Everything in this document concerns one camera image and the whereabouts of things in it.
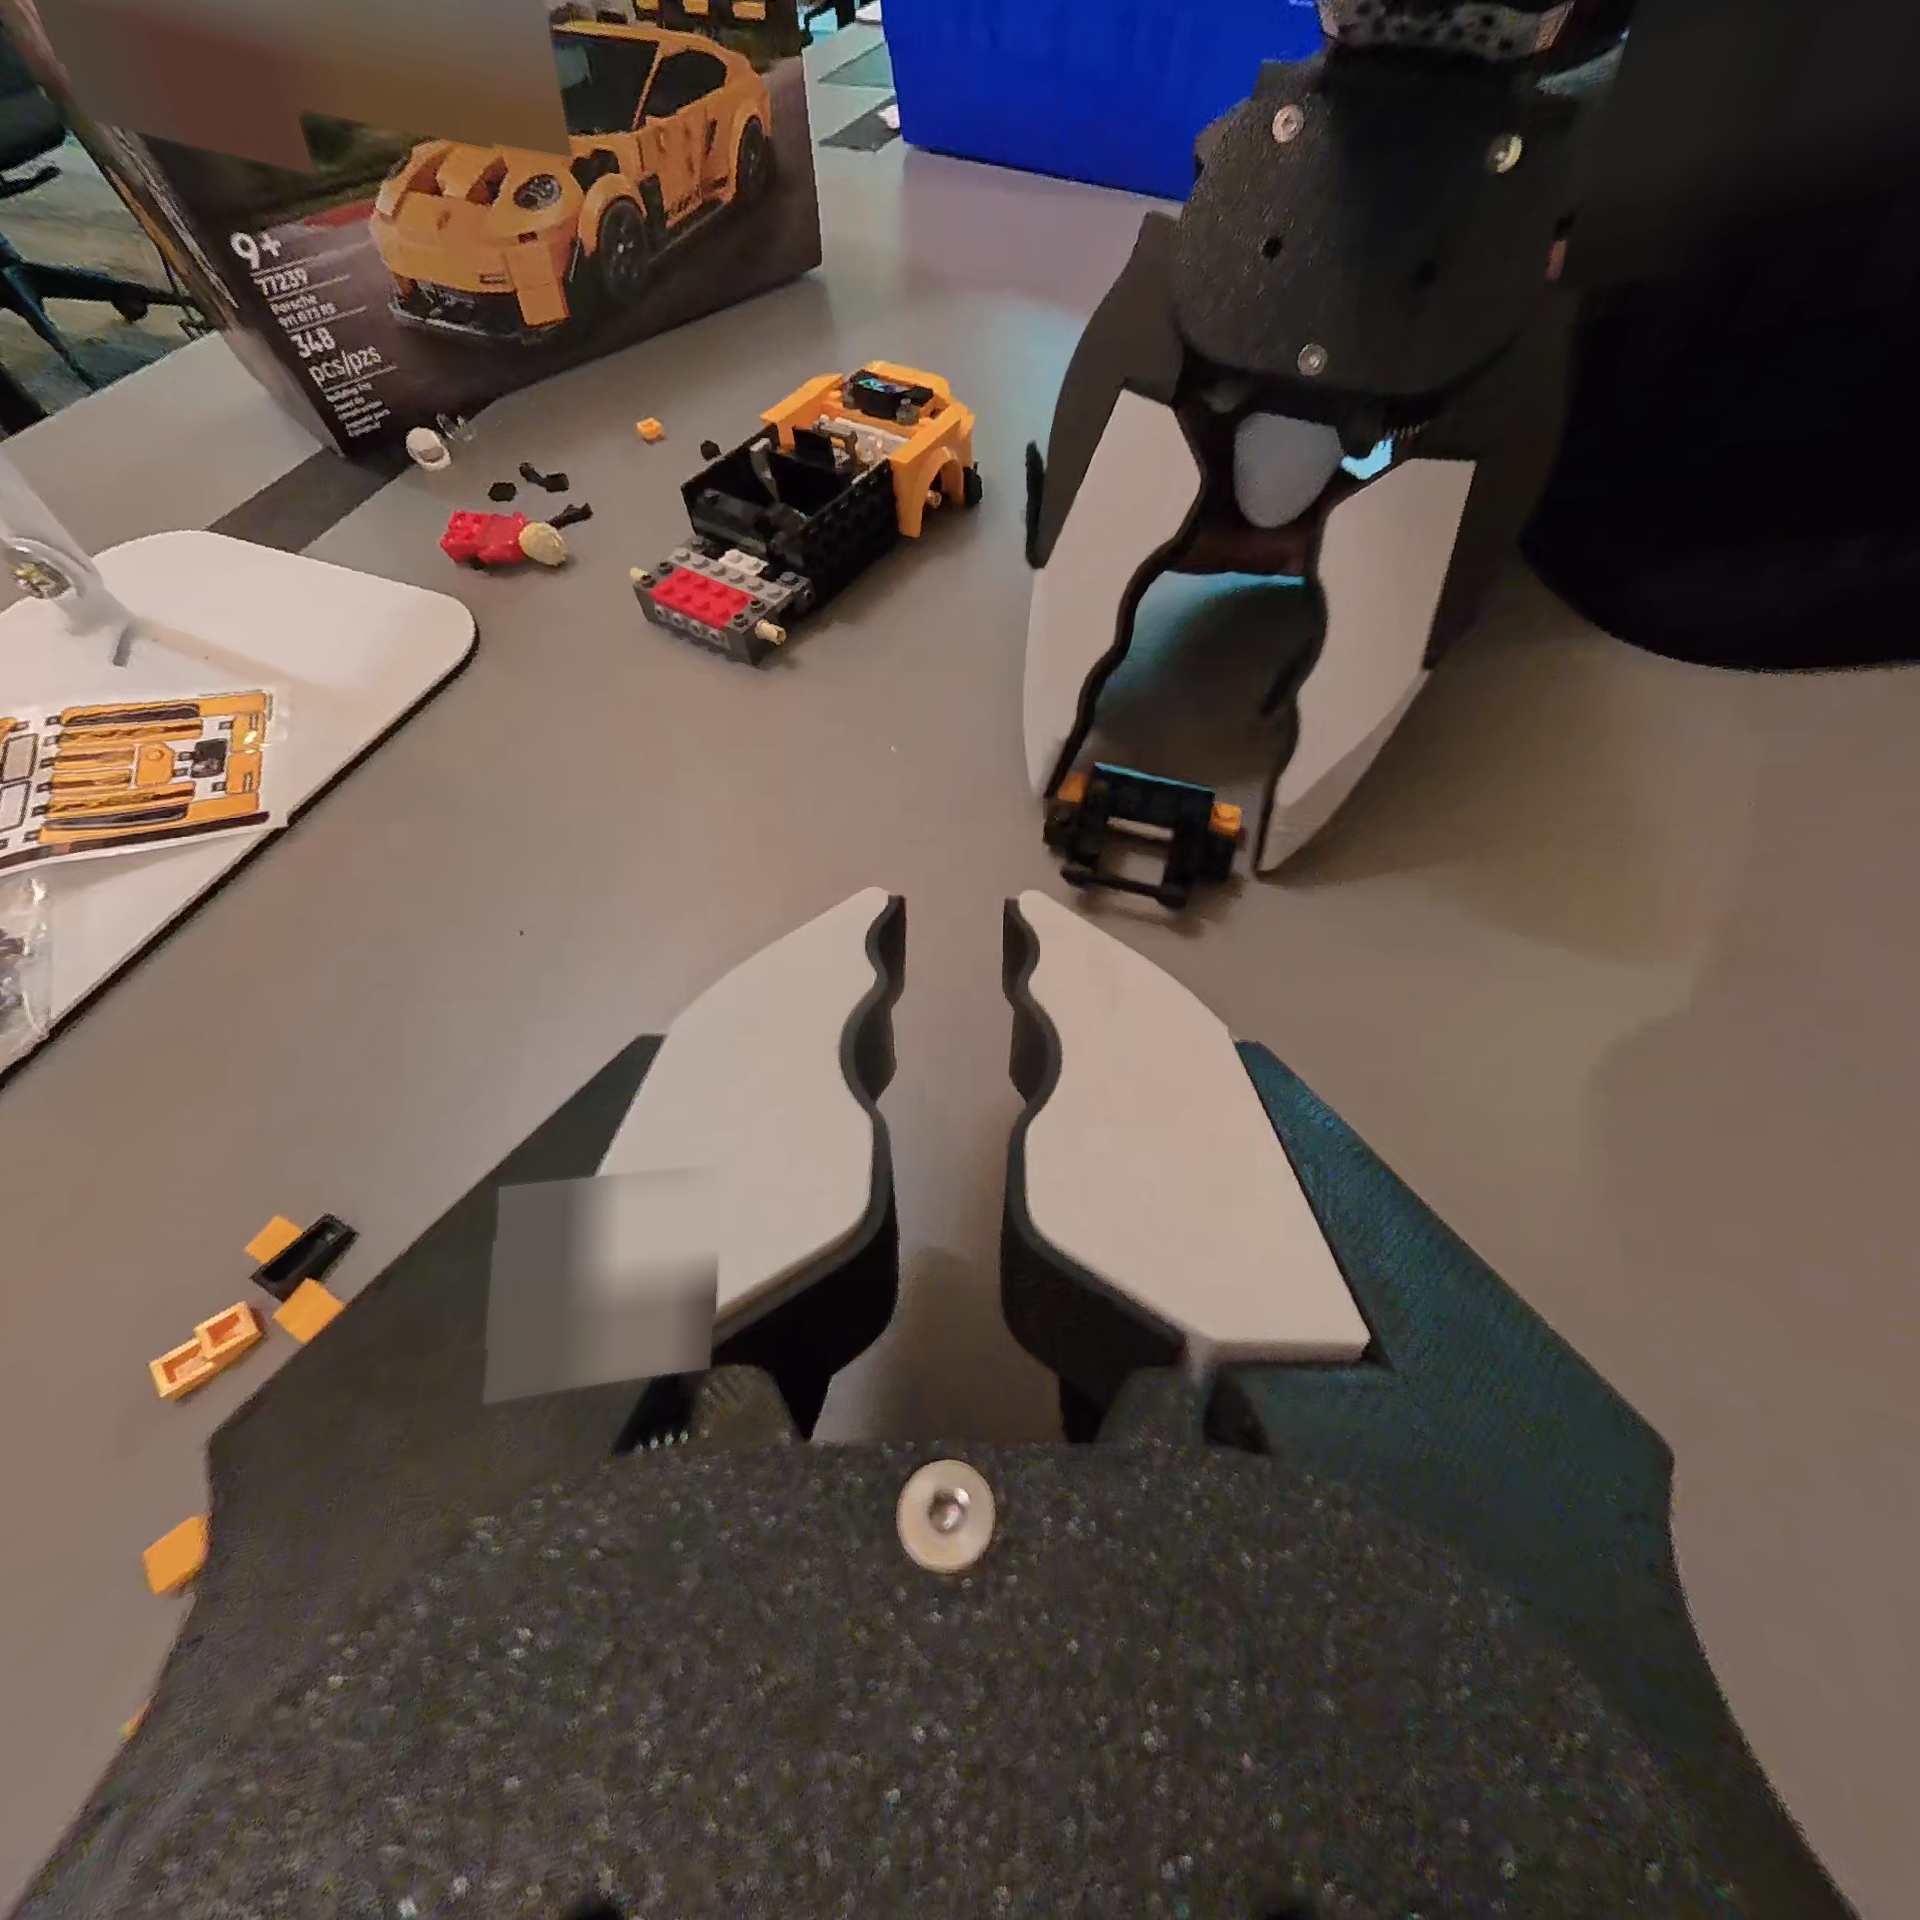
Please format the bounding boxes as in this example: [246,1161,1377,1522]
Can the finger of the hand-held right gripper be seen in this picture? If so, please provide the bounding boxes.
[1252,433,1484,879]
[1025,381,1206,799]

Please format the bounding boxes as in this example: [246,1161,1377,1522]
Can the lego set box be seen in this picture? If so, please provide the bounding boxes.
[89,0,828,458]

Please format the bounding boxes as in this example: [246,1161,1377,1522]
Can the red lego minifigure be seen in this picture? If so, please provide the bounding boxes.
[440,506,576,570]

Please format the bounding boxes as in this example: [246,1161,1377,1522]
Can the orange sticker sheet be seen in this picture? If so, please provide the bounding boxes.
[0,688,291,879]

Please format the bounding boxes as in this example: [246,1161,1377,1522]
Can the partly built lego car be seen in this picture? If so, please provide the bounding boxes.
[632,359,989,662]

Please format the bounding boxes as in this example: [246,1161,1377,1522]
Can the black office chair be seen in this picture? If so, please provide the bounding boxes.
[0,135,203,437]

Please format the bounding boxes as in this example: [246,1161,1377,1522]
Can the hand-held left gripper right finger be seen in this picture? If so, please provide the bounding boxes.
[998,888,1377,1444]

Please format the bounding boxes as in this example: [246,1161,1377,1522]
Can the black lego subassembly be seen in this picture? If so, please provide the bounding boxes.
[1042,757,1250,910]

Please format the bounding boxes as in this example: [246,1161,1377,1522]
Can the blue plastic bin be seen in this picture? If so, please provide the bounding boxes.
[882,0,1338,204]

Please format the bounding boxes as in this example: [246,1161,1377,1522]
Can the pile of loose lego pieces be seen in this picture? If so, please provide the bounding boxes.
[141,1210,362,1600]

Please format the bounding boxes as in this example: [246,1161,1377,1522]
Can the clear plastic parts bag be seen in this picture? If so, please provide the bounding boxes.
[0,877,61,1052]

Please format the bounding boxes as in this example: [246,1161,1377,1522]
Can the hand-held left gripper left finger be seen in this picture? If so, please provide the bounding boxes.
[600,885,913,1442]

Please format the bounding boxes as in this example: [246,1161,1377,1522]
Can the person's right forearm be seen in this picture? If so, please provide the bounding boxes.
[1515,0,1920,670]

